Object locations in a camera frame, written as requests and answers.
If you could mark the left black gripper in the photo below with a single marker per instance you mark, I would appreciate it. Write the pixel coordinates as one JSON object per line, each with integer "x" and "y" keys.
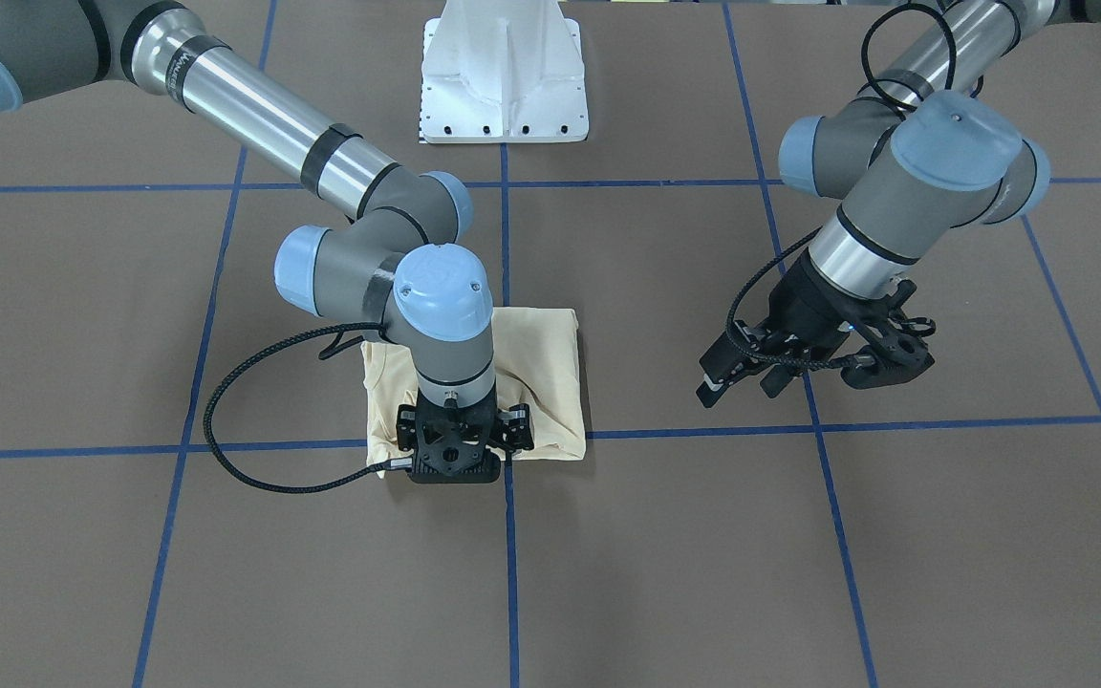
{"x": 810, "y": 301}

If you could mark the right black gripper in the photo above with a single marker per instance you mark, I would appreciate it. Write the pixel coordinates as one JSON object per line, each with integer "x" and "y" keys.
{"x": 407, "y": 429}

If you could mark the cream long-sleeve printed shirt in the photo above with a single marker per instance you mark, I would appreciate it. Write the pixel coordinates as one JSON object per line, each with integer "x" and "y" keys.
{"x": 536, "y": 363}

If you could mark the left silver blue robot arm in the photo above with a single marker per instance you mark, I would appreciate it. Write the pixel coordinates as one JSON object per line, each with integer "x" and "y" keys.
{"x": 913, "y": 155}

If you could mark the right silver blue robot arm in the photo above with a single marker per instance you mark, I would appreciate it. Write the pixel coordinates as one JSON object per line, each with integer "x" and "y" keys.
{"x": 136, "y": 245}

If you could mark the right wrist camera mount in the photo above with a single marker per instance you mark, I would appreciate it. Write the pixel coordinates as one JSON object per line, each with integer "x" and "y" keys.
{"x": 453, "y": 451}

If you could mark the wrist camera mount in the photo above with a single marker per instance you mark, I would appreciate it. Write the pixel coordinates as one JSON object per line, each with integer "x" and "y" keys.
{"x": 895, "y": 350}
{"x": 453, "y": 451}

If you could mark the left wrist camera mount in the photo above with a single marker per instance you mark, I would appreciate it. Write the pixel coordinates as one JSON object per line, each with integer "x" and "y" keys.
{"x": 895, "y": 350}

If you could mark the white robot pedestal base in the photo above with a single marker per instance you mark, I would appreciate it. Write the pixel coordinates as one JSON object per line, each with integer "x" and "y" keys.
{"x": 503, "y": 72}

